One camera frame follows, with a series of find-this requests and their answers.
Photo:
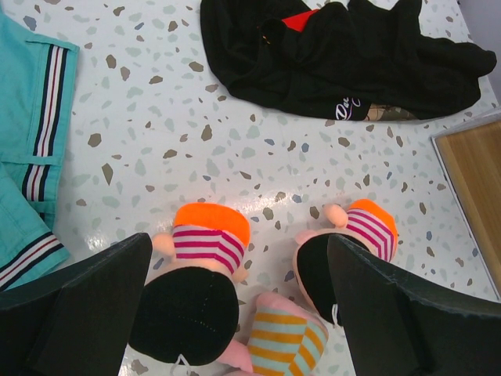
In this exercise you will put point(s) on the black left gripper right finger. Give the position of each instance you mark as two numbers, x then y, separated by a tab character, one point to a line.
397	323

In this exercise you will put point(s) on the white wire wooden shelf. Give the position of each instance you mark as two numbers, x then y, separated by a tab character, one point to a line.
469	155

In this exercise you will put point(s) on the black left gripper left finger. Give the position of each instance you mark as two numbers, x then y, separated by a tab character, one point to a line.
76	320

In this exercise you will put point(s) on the black printed shirt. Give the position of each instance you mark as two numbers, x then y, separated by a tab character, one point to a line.
348	62

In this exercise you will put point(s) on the teal striped-trim shirt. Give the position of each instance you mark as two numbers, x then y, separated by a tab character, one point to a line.
37	89

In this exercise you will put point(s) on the black-haired doll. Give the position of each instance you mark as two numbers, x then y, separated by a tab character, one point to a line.
363	223
189	312

